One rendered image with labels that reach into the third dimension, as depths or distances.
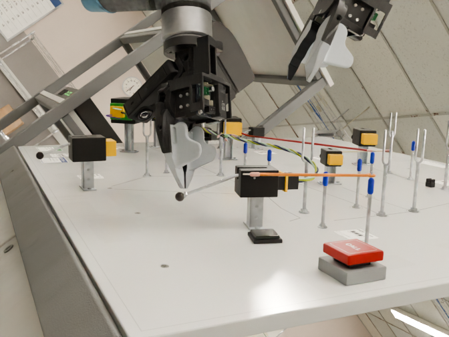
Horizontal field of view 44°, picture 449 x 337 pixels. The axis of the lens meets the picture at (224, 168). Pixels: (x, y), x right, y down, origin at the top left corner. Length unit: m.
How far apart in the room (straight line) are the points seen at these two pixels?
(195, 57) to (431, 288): 0.43
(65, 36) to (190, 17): 7.58
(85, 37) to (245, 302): 7.90
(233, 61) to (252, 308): 1.44
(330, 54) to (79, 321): 0.47
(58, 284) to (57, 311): 0.06
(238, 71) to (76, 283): 1.40
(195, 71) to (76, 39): 7.60
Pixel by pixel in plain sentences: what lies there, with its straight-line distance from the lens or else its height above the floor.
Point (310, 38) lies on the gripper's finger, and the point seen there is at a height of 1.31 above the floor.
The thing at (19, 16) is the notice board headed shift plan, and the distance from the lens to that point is 8.38.
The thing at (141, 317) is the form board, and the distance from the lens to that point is 0.55.
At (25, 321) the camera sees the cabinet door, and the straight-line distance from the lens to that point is 0.76.
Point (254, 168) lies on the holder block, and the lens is 0.80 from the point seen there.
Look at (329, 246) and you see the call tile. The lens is 0.66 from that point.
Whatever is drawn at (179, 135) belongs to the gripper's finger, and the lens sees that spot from 0.78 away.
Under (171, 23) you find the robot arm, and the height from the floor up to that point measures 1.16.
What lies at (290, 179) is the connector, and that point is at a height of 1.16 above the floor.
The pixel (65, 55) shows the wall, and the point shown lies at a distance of 8.33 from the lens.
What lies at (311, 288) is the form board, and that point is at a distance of 0.62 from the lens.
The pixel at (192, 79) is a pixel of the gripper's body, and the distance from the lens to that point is 0.77.
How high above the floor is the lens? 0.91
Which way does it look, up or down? 13 degrees up
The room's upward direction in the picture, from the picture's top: 51 degrees clockwise
